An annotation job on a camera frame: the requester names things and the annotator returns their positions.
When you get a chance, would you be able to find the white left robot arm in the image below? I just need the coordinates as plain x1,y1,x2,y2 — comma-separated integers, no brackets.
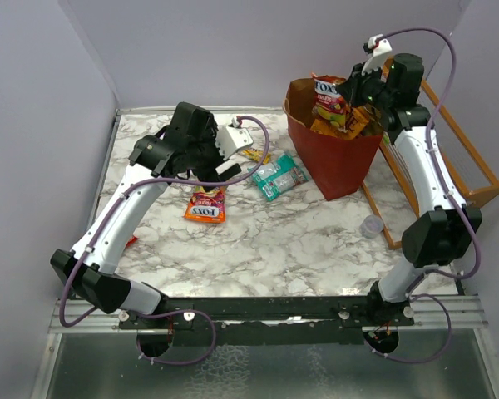
51,102,253,328

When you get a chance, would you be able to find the small red snack packet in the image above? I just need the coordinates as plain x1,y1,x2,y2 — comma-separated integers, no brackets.
126,235,138,248

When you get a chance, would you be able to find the red brown paper bag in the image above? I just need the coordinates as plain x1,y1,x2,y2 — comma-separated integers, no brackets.
283,78,382,201

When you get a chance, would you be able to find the orange Fox's fruits candy bag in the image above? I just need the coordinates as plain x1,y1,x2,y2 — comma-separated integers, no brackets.
312,74,349,113

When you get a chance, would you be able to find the small purple lidded cup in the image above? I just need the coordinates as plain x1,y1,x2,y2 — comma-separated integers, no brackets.
359,214,384,239

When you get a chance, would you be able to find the gold kettle chips bag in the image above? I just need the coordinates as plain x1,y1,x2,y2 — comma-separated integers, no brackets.
358,105,384,136

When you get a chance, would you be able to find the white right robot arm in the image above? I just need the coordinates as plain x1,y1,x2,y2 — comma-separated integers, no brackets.
343,53,482,325

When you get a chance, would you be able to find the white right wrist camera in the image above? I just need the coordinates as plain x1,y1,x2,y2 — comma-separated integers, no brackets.
361,34,393,75

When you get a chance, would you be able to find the yellow Kettle honey dijon bag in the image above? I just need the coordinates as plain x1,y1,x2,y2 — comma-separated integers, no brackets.
310,106,370,140

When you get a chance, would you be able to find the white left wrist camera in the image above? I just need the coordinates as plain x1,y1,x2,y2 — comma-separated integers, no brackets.
215,118,254,161

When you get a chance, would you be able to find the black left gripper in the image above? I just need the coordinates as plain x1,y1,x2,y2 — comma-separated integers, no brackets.
188,120,241,191

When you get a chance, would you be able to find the orange wooden rack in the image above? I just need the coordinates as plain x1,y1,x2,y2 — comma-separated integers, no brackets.
359,56,499,250

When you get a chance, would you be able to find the yellow M&M's packet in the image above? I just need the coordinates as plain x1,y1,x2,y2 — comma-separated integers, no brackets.
240,148,270,164

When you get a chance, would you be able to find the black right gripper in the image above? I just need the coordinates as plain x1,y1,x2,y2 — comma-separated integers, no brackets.
336,60,395,111

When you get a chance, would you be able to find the teal Fox's mint candy bag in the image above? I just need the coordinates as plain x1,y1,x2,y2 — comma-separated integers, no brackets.
248,152,309,201

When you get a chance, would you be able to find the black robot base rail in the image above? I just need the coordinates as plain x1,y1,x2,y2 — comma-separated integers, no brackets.
119,293,414,347

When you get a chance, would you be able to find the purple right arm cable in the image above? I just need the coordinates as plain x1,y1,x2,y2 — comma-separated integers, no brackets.
363,27,482,365

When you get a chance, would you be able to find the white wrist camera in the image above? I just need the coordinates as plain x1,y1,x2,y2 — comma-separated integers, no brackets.
361,34,393,75
215,118,254,161

